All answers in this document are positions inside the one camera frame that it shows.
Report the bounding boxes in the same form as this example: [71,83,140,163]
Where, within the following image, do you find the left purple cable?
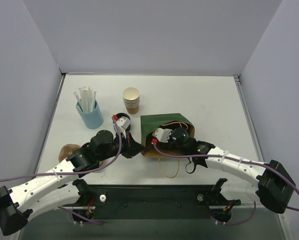
[0,117,123,201]

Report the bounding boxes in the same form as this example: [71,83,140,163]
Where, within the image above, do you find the stack of paper cups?
[122,87,140,115]

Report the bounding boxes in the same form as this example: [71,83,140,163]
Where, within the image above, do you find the purple cable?
[0,117,123,201]
[153,141,299,213]

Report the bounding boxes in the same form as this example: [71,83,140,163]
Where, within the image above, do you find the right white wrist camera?
[152,127,173,143]

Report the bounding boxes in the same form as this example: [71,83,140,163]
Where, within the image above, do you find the blue straw holder cup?
[76,100,104,129]

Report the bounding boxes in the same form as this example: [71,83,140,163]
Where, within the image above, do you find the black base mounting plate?
[68,184,241,222]

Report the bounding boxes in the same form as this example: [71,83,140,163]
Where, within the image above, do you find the stack of black lids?
[113,112,133,132]

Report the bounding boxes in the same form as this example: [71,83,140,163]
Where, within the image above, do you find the green paper bag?
[140,112,197,179]

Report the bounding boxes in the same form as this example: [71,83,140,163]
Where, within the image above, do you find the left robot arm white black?
[0,130,144,236]

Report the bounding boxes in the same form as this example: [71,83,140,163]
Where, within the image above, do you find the white wrapped straws bundle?
[73,85,97,114]

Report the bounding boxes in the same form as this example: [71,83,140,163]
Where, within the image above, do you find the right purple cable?
[153,141,299,213]

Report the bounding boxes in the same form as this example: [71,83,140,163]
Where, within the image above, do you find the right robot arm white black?
[169,127,295,214]

